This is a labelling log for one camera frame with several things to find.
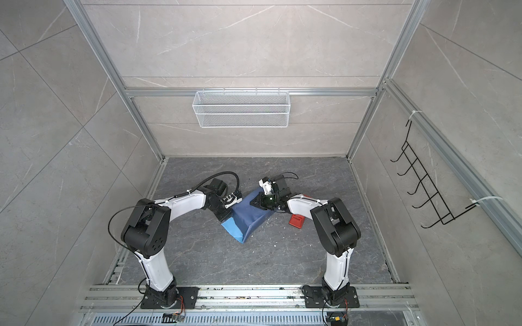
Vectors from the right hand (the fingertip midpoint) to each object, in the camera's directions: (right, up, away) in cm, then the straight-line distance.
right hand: (253, 203), depth 92 cm
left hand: (-11, -4, +4) cm, 12 cm away
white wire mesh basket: (-6, +47, +9) cm, 48 cm away
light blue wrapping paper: (-3, -5, -4) cm, 7 cm away
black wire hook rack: (+61, +2, -31) cm, 68 cm away
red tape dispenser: (+20, -8, -1) cm, 22 cm away
